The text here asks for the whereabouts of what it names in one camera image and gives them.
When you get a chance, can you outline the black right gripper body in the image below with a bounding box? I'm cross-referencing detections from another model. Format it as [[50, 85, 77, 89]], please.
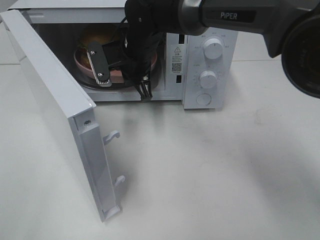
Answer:
[[102, 16, 160, 83]]

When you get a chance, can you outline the white warning label sticker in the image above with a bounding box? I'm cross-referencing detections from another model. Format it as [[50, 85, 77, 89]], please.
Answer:
[[169, 44, 185, 74]]

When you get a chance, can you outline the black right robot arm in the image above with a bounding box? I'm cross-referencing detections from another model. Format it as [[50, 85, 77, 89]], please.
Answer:
[[101, 0, 320, 100]]

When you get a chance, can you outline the white lower microwave knob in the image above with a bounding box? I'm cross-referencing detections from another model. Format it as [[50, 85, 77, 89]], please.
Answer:
[[199, 70, 218, 89]]

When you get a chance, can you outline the white microwave door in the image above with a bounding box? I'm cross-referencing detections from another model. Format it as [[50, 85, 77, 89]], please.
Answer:
[[0, 10, 125, 221]]

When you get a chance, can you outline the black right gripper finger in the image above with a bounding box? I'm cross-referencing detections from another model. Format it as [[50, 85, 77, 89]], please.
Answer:
[[134, 75, 153, 102]]

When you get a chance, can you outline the white upper microwave knob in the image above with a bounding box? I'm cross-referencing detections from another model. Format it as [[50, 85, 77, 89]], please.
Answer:
[[203, 37, 224, 60]]

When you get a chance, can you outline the white microwave oven body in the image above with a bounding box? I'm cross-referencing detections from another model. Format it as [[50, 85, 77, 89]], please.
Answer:
[[6, 0, 238, 109]]

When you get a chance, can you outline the toy burger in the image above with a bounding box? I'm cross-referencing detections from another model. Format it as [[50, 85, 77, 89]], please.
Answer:
[[77, 23, 122, 49]]

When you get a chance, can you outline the white microwave knob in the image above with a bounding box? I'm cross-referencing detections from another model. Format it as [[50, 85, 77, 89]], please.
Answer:
[[203, 37, 224, 60], [199, 70, 218, 89]]

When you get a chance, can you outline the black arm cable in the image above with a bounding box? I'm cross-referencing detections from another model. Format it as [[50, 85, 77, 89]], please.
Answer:
[[118, 14, 131, 51]]

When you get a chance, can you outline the glass microwave turntable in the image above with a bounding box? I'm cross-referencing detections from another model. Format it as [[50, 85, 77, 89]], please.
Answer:
[[77, 74, 164, 92]]

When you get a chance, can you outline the white round door-release button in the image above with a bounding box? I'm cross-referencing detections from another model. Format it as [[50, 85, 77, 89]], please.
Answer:
[[196, 93, 212, 106]]

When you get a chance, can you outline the pink round plate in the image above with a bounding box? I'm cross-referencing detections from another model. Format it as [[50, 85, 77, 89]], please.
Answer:
[[73, 47, 158, 84]]

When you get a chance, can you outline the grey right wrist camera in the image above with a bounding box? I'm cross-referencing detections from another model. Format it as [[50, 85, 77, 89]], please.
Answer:
[[87, 41, 112, 88]]

